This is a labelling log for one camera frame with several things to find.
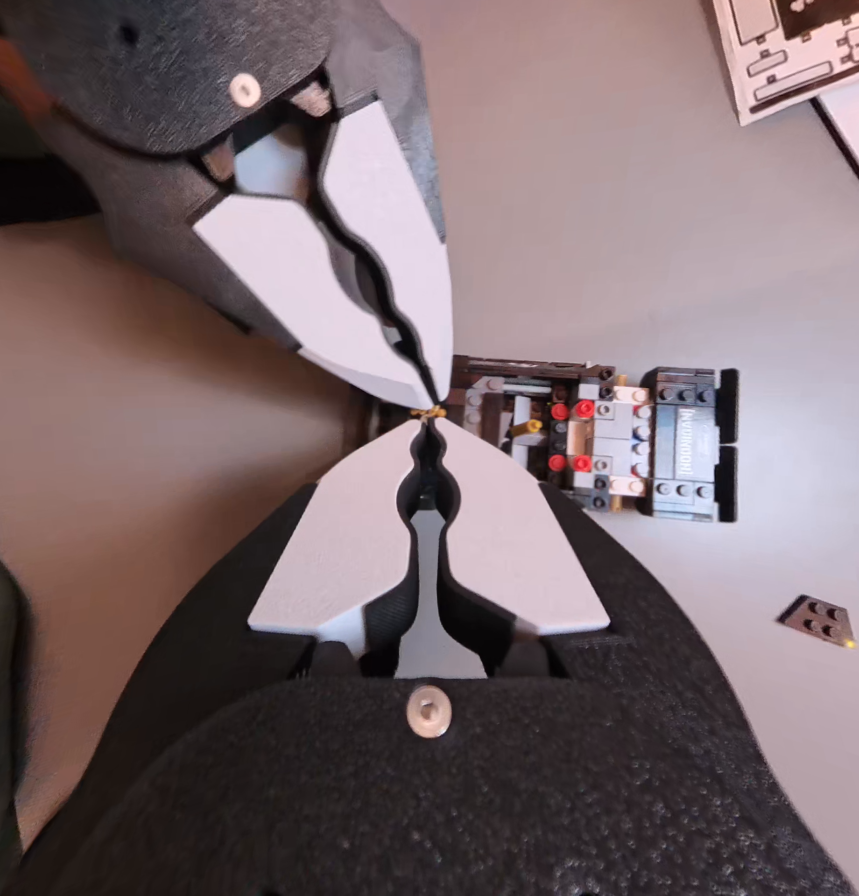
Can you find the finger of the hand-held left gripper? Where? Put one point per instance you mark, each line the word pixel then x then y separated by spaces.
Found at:
pixel 283 266
pixel 395 210

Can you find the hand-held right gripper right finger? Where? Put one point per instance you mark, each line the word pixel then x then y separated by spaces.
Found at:
pixel 528 553

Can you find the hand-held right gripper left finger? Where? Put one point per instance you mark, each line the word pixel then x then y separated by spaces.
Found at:
pixel 339 553

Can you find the lego car model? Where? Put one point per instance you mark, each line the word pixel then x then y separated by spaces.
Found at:
pixel 612 434

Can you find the black wedge lego plate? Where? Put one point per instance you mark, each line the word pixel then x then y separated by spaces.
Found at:
pixel 818 618

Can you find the lego sticker sheet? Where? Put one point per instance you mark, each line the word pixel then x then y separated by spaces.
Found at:
pixel 794 56

